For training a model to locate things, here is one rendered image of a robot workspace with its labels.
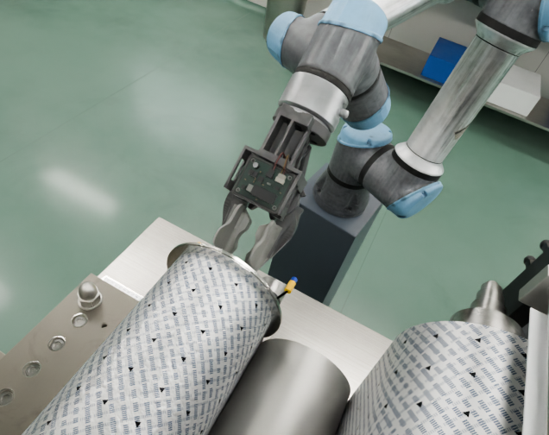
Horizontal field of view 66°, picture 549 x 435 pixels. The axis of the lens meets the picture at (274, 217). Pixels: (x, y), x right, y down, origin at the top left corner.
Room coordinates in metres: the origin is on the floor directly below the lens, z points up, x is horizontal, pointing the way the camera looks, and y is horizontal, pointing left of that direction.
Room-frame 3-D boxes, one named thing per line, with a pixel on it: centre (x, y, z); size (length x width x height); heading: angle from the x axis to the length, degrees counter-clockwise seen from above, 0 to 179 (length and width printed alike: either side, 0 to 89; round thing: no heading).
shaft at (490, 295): (0.26, -0.23, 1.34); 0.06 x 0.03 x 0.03; 164
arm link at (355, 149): (0.84, -0.16, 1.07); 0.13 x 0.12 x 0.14; 48
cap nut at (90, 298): (0.31, 0.25, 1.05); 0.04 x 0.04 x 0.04
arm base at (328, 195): (0.85, -0.16, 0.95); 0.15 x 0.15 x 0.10
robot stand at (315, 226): (0.85, -0.16, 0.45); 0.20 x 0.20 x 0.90; 66
